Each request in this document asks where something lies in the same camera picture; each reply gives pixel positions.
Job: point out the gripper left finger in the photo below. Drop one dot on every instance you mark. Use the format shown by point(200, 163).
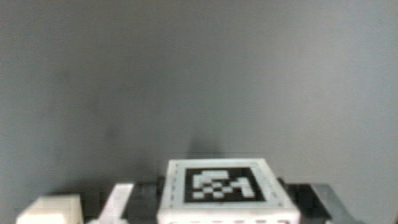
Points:
point(131, 203)

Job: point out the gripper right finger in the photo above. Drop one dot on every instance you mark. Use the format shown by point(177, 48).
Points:
point(319, 204)

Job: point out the white chair back frame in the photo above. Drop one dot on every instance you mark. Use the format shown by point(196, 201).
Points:
point(52, 210)

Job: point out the white chair leg cube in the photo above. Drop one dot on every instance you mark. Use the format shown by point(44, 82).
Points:
point(223, 191)

